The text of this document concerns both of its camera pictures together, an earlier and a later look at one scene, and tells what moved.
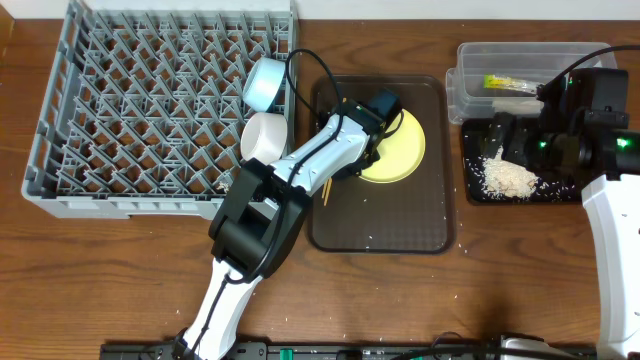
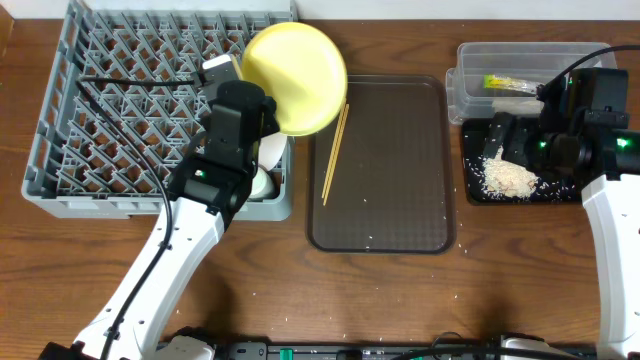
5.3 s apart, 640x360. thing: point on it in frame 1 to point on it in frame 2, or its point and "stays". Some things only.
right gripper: x=518 y=138 stays
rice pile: x=507 y=179 stays
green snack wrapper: x=494 y=81 stays
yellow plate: x=400 y=154 to x=300 y=68
